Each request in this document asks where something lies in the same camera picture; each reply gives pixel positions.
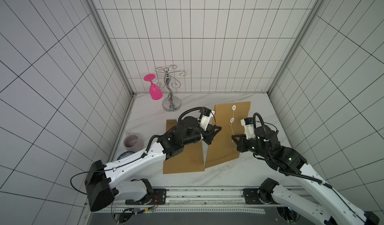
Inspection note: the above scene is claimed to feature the pink wine glass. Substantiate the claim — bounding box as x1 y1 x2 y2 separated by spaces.
144 74 163 101

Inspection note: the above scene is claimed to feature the brown file bag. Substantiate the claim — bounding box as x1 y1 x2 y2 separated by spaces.
162 119 206 175
205 102 251 168

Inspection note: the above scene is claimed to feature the pale pink mug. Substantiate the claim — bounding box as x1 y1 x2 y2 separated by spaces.
123 132 144 153

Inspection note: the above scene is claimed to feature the chrome glass rack stand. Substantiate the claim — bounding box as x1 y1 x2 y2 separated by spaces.
155 65 187 112

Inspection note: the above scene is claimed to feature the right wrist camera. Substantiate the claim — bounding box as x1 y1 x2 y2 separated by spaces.
241 118 256 140

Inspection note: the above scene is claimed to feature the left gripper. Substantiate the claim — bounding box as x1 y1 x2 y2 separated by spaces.
183 123 221 145

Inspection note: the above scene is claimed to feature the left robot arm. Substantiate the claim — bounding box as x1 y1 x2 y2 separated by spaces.
85 116 222 212

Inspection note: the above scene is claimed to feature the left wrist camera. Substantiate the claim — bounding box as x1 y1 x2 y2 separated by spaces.
198 107 215 131

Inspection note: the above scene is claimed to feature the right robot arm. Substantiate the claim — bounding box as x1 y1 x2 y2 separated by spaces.
232 127 380 225

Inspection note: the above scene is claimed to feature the blue white patterned bowl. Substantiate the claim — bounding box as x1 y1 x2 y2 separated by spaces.
117 151 135 160

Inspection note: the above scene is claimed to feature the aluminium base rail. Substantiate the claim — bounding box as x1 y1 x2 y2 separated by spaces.
85 185 328 209

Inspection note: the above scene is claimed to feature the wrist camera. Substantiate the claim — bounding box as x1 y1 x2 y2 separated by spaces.
198 107 215 131
241 118 256 140

